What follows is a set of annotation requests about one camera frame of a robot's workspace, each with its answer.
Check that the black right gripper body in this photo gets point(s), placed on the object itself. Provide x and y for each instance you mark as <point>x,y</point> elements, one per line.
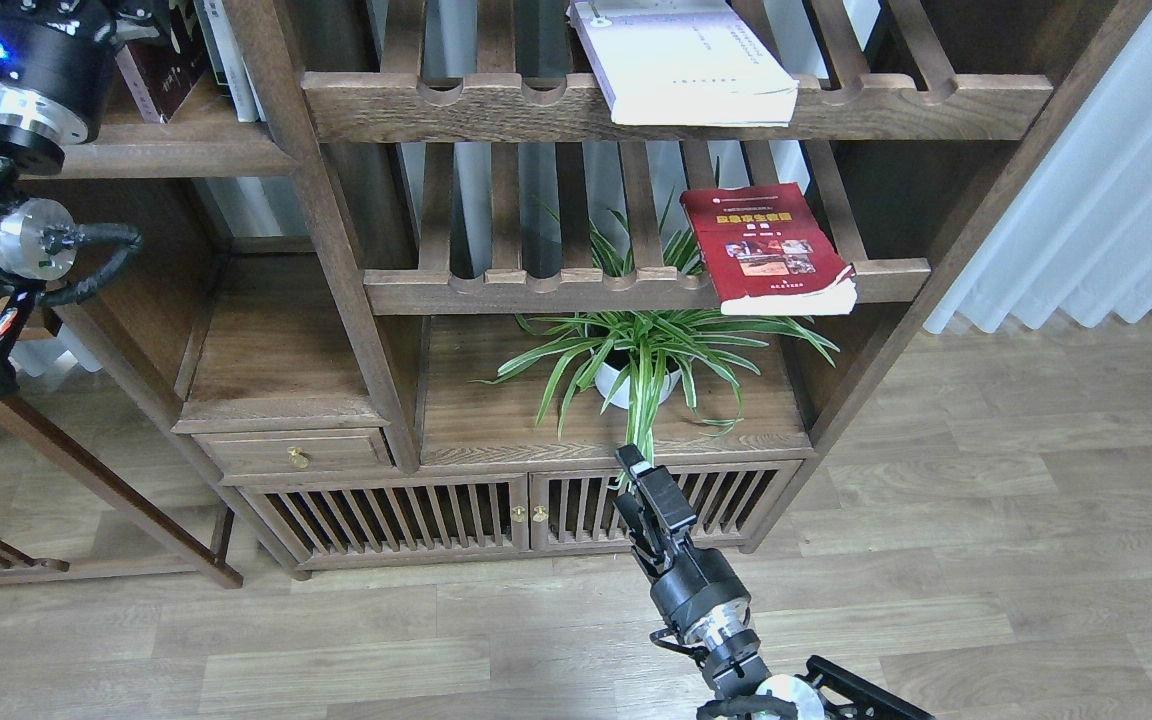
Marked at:
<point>699,596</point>

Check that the maroon book white characters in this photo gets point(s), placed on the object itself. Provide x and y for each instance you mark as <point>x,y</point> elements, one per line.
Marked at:
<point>160,77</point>

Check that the white paperback book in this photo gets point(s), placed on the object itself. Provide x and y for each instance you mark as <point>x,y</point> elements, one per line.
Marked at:
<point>682,63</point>

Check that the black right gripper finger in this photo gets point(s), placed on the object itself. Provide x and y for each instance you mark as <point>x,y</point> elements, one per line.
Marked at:
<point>658,517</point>

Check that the green spider plant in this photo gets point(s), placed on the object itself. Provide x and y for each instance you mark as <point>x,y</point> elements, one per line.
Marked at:
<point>696,340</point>

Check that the upright white books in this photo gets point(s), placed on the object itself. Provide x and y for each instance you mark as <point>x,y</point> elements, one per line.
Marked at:
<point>227,61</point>

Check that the red book with photo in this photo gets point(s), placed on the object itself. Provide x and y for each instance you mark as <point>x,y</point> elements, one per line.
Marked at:
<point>766,253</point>

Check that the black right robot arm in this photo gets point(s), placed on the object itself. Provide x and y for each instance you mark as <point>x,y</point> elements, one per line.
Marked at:
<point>746,689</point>

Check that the brass drawer knob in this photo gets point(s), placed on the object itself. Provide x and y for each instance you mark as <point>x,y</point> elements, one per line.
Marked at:
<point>298,458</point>

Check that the dark wooden bookshelf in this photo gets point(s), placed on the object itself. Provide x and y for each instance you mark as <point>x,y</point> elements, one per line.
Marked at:
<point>343,277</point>

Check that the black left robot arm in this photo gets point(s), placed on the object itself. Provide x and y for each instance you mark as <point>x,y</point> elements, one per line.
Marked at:
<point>57,61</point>

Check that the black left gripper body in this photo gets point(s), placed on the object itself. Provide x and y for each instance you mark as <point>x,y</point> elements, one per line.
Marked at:
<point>57,61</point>

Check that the white plant pot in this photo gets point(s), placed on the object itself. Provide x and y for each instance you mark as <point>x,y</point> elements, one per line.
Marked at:
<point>618,393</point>

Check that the wooden side furniture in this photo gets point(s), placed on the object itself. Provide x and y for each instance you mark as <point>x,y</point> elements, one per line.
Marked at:
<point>86,470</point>

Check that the white curtain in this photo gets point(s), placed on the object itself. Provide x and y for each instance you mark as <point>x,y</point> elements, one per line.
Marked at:
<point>1077,241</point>

